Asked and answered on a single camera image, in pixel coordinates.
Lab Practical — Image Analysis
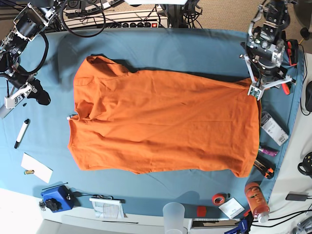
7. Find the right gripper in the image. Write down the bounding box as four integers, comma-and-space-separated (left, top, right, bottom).
3, 73, 51, 105

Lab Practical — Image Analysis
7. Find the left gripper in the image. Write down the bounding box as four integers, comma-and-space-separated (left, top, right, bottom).
240, 54, 296, 89

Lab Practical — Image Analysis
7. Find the orange t-shirt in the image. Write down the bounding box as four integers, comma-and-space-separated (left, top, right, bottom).
68, 56, 261, 177

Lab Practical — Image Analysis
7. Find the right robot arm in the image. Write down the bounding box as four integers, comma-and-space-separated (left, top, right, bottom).
0, 0, 64, 109

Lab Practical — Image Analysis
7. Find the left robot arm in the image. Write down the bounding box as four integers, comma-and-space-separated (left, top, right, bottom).
241, 0, 296, 88

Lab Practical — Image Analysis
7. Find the white marker pen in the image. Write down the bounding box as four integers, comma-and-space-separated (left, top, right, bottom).
14, 119, 30, 149

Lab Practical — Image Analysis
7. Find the orange black clamp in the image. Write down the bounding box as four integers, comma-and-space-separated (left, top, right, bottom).
287, 39, 299, 66

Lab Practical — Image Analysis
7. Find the grey remote control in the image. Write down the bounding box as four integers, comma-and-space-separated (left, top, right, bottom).
0, 105, 11, 119

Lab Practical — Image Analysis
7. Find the clear plastic bit case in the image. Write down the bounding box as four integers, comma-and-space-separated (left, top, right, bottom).
261, 111, 289, 146

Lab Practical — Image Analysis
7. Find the white paper card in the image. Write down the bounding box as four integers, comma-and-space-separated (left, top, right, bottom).
21, 153, 53, 183

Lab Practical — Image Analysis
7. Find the small pink glue tube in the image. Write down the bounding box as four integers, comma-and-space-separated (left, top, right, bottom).
258, 146, 278, 157

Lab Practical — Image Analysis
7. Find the small yellow battery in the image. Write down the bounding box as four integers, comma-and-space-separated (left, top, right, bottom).
24, 170, 35, 175

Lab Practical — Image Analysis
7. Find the orange black utility knife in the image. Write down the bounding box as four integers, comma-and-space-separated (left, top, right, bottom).
253, 159, 274, 179

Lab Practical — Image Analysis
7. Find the blue box with knob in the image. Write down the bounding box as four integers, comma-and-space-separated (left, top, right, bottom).
40, 185, 75, 213

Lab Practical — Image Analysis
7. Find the orange drink bottle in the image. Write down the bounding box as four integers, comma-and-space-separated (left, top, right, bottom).
245, 182, 270, 223

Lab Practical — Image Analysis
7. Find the white folded booklet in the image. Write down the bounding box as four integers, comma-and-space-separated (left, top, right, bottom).
89, 198, 125, 219

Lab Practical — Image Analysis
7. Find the black power strip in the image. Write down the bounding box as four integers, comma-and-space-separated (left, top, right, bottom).
106, 21, 165, 28

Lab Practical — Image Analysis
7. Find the red tape roll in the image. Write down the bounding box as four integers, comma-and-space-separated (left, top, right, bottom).
212, 193, 227, 206

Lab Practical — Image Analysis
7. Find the white square note pad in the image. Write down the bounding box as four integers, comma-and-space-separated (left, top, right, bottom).
219, 198, 245, 219

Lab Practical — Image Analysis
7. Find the small red block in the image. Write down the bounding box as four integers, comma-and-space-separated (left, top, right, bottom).
196, 206, 207, 217

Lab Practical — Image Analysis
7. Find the blue clamp bottom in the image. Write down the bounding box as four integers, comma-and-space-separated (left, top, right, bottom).
224, 209, 254, 234

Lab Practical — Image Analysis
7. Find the translucent plastic cup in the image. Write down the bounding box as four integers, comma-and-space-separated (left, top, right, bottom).
163, 202, 185, 234

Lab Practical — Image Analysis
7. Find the orange handled screwdriver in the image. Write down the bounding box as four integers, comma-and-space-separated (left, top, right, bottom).
281, 83, 291, 95

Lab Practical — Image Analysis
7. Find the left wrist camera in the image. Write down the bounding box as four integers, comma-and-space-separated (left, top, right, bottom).
248, 83, 264, 101

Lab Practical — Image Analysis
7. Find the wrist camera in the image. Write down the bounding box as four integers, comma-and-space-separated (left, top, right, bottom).
4, 94, 25, 109
248, 83, 264, 101

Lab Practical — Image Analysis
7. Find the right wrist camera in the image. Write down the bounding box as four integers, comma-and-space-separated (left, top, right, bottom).
4, 94, 25, 109

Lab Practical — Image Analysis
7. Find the black cable tie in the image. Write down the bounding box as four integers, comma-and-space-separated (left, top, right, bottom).
42, 182, 68, 191

